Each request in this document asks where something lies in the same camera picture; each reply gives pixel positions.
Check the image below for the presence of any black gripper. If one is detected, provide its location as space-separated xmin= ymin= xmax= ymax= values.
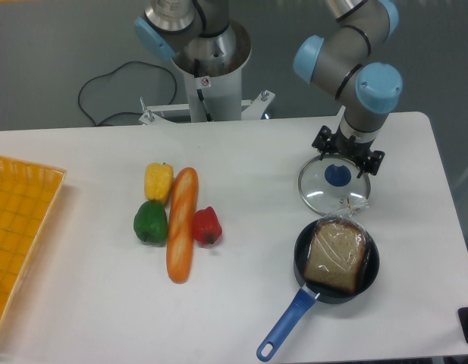
xmin=312 ymin=125 xmax=385 ymax=178

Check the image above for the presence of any glass pot lid blue knob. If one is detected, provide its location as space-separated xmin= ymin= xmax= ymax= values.
xmin=297 ymin=152 xmax=372 ymax=218

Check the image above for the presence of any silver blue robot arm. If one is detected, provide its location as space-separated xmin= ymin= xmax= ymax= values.
xmin=134 ymin=1 xmax=403 ymax=175

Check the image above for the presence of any bagged bread slice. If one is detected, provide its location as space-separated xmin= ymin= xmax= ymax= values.
xmin=303 ymin=201 xmax=372 ymax=295

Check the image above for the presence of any red bell pepper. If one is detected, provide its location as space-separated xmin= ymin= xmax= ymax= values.
xmin=193 ymin=206 xmax=223 ymax=247

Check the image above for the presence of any orange baguette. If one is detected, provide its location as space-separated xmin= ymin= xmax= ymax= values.
xmin=166 ymin=167 xmax=199 ymax=284

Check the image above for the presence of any yellow bell pepper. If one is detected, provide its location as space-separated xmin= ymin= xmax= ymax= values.
xmin=144 ymin=163 xmax=174 ymax=205

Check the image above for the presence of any green bell pepper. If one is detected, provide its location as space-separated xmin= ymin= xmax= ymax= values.
xmin=133 ymin=200 xmax=168 ymax=246

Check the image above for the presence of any yellow woven basket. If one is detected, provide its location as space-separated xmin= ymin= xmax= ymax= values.
xmin=0 ymin=155 xmax=67 ymax=331

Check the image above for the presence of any white pedestal base frame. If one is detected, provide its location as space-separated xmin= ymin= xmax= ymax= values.
xmin=138 ymin=89 xmax=276 ymax=125

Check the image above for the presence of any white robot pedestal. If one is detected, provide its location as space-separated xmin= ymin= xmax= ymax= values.
xmin=173 ymin=20 xmax=251 ymax=118

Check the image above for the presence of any dark frying pan blue handle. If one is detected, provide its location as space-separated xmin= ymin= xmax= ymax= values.
xmin=256 ymin=215 xmax=380 ymax=362

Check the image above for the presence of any black floor cable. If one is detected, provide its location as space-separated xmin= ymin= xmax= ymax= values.
xmin=77 ymin=61 xmax=177 ymax=127

